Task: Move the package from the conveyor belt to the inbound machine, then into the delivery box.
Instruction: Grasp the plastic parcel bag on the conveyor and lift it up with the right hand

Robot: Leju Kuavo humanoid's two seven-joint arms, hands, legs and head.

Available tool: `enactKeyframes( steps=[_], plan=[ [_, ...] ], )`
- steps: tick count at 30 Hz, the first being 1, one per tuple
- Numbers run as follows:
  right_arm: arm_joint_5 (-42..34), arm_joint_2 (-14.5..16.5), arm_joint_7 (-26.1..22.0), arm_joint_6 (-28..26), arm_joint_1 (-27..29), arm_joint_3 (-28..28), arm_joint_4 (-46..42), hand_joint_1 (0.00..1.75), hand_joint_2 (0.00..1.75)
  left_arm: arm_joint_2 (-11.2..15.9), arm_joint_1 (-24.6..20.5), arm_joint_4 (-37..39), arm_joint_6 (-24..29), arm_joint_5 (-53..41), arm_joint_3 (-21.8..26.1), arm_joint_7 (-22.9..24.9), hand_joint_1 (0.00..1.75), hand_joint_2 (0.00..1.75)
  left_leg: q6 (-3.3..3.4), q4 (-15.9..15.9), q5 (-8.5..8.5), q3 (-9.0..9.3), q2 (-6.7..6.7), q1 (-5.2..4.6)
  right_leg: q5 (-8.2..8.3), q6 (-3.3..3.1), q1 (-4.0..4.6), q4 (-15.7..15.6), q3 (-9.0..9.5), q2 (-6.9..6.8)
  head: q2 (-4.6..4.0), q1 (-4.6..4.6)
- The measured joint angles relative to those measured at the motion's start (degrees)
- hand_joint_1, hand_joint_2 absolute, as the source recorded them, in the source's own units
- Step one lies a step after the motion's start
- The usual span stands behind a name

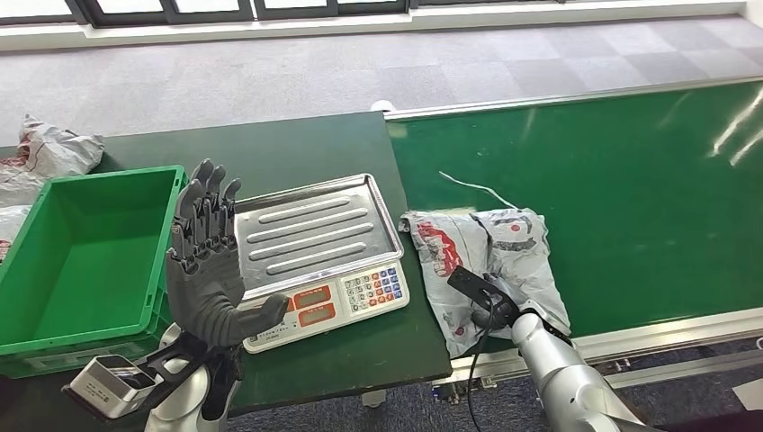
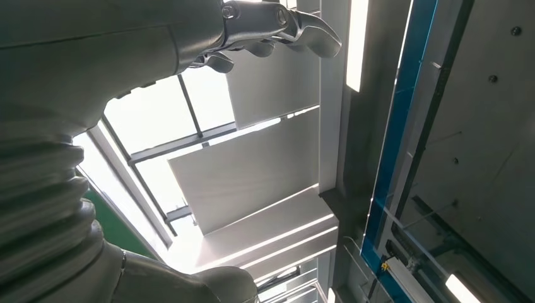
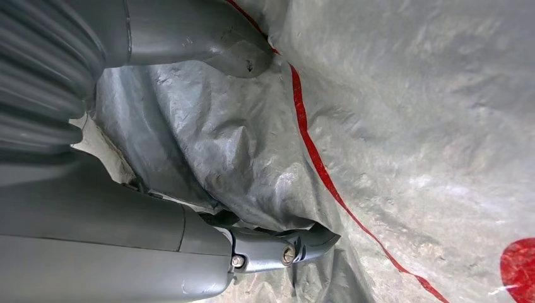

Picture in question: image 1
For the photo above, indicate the green plastic crate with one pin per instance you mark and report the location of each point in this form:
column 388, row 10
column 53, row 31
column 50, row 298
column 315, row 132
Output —
column 89, row 268

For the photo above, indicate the grey mailer bag red print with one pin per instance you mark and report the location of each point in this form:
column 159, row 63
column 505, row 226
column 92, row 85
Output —
column 21, row 185

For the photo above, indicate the crumpled grey mailer bag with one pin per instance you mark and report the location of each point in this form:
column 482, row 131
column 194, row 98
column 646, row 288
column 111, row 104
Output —
column 59, row 149

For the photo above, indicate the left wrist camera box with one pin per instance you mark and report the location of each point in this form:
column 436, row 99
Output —
column 107, row 384

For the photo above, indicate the grey plastic mailer package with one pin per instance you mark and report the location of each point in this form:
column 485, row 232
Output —
column 512, row 250

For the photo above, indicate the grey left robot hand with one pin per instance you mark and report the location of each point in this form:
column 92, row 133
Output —
column 205, row 298

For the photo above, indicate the dark green table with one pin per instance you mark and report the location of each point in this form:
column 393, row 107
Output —
column 268, row 149

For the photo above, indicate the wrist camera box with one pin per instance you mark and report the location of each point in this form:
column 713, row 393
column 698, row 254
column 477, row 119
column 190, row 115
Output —
column 107, row 384
column 471, row 283

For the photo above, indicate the white paper sheet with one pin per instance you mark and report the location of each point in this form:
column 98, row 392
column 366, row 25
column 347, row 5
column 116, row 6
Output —
column 750, row 395

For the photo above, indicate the green conveyor belt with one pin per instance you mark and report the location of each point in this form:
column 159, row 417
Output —
column 656, row 208

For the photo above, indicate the white scale with steel tray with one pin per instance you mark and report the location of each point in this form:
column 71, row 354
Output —
column 310, row 232

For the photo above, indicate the thin white strip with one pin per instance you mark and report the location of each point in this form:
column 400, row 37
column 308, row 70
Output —
column 477, row 186

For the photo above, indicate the pale grey mailer bag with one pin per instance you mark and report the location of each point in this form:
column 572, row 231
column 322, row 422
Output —
column 11, row 226

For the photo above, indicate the small white round object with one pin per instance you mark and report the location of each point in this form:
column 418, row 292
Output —
column 383, row 106

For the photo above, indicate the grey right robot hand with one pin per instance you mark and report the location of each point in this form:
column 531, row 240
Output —
column 498, row 313

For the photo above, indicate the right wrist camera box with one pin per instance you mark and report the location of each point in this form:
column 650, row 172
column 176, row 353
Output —
column 471, row 283

